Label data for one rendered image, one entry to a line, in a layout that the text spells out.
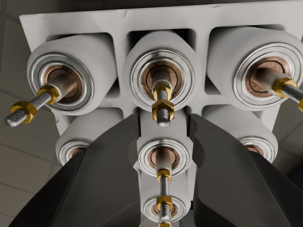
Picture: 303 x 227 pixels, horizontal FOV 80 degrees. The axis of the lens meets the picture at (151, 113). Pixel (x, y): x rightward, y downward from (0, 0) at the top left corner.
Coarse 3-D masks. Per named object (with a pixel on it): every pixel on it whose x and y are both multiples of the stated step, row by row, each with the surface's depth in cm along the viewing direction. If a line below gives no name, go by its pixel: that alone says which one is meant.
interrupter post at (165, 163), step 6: (156, 156) 26; (162, 156) 26; (168, 156) 26; (156, 162) 25; (162, 162) 24; (168, 162) 25; (156, 168) 24; (162, 168) 24; (168, 168) 24; (156, 174) 24
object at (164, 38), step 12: (144, 36) 25; (156, 36) 20; (168, 36) 20; (144, 48) 20; (180, 48) 20; (132, 60) 20; (192, 60) 20; (132, 96) 22; (192, 96) 22; (144, 108) 23; (180, 108) 23
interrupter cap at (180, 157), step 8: (144, 144) 25; (152, 144) 25; (160, 144) 25; (168, 144) 25; (176, 144) 25; (144, 152) 26; (152, 152) 26; (160, 152) 26; (168, 152) 26; (176, 152) 26; (184, 152) 26; (144, 160) 27; (152, 160) 27; (176, 160) 27; (184, 160) 27; (144, 168) 27; (152, 168) 27; (176, 168) 27; (184, 168) 27; (152, 176) 28
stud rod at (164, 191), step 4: (160, 180) 23; (164, 180) 23; (160, 184) 22; (164, 184) 22; (160, 188) 22; (164, 188) 22; (160, 192) 22; (164, 192) 21; (168, 192) 21; (164, 204) 20; (164, 208) 19; (168, 208) 20; (164, 212) 19; (168, 212) 19; (164, 216) 19; (168, 216) 19; (164, 220) 19
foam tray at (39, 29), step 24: (288, 0) 23; (24, 24) 25; (48, 24) 25; (72, 24) 25; (96, 24) 25; (120, 24) 25; (144, 24) 25; (168, 24) 25; (192, 24) 25; (216, 24) 25; (240, 24) 24; (264, 24) 29; (288, 24) 24; (120, 48) 26; (192, 48) 29; (120, 72) 28; (120, 96) 30; (216, 96) 29; (72, 120) 34; (264, 120) 31; (192, 168) 37; (192, 192) 40
